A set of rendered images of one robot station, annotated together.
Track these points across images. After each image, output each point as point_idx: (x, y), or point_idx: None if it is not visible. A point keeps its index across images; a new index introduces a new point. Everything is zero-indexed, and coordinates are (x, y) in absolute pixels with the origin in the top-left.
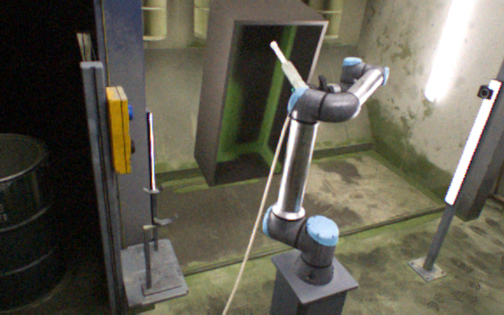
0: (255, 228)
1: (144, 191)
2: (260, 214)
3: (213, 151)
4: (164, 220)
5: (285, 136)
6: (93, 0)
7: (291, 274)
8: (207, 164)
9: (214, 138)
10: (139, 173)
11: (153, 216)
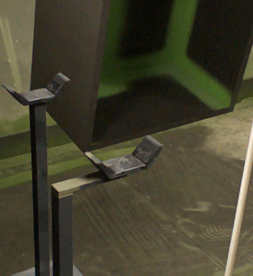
0: (237, 223)
1: (12, 91)
2: (246, 186)
3: (93, 60)
4: (116, 162)
5: (237, 20)
6: None
7: None
8: (76, 100)
9: (95, 26)
10: None
11: (37, 180)
